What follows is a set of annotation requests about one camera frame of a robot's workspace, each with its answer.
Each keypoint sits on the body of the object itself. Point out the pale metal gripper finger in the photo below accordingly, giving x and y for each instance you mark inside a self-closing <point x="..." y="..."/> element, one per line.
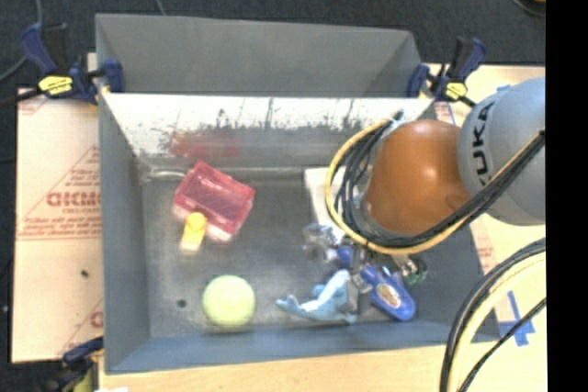
<point x="318" y="232"/>
<point x="321" y="252"/>

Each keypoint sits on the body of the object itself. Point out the blue bottle with gold label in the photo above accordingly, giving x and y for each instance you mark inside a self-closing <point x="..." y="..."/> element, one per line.
<point x="390" y="296"/>

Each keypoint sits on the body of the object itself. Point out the light blue toy dolphin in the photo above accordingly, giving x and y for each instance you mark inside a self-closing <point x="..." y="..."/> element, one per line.
<point x="328" y="300"/>

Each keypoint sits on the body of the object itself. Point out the yellow-green tennis ball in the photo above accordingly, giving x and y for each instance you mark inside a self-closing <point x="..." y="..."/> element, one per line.
<point x="229" y="300"/>

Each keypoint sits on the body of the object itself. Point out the pink clear plastic box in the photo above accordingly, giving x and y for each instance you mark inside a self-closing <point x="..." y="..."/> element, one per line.
<point x="213" y="197"/>

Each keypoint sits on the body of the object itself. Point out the small yellow toy piece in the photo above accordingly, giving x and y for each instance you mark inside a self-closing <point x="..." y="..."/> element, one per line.
<point x="194" y="230"/>

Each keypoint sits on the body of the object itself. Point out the grey metal bin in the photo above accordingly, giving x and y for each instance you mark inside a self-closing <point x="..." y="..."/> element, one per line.
<point x="275" y="59"/>

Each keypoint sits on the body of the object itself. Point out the cardboard board with red print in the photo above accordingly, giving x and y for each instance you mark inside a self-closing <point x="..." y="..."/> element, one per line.
<point x="55" y="243"/>

